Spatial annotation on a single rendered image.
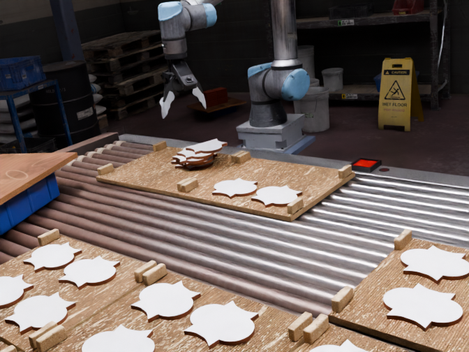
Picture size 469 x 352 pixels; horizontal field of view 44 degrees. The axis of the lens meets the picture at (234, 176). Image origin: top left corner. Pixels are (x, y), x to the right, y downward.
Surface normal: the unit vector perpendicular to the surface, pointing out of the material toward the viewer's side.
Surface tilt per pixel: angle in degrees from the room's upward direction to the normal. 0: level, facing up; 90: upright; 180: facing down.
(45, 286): 0
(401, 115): 78
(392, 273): 0
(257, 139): 90
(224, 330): 0
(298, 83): 97
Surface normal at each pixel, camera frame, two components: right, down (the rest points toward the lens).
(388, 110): -0.60, 0.15
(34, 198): 0.94, 0.00
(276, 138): -0.53, 0.36
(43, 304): -0.13, -0.93
